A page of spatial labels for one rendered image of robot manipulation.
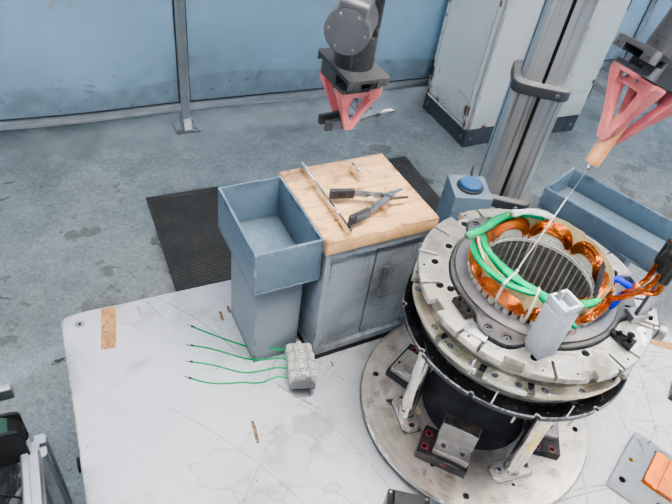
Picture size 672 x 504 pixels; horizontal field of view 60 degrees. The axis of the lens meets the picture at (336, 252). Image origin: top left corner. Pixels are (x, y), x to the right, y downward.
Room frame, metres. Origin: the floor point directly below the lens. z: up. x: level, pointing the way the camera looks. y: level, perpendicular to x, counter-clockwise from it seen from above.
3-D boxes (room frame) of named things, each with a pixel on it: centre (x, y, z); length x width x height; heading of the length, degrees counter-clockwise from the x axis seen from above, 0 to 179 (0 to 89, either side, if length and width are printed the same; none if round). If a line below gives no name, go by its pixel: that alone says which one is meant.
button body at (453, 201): (0.89, -0.22, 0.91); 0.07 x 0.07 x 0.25; 10
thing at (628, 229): (0.84, -0.48, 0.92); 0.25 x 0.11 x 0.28; 51
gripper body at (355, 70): (0.79, 0.02, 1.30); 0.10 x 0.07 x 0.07; 33
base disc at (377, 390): (0.60, -0.27, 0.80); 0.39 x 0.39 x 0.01
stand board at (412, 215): (0.77, -0.02, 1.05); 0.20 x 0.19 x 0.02; 123
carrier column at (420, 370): (0.55, -0.16, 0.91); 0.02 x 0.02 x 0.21
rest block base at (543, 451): (0.55, -0.38, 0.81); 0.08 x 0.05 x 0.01; 174
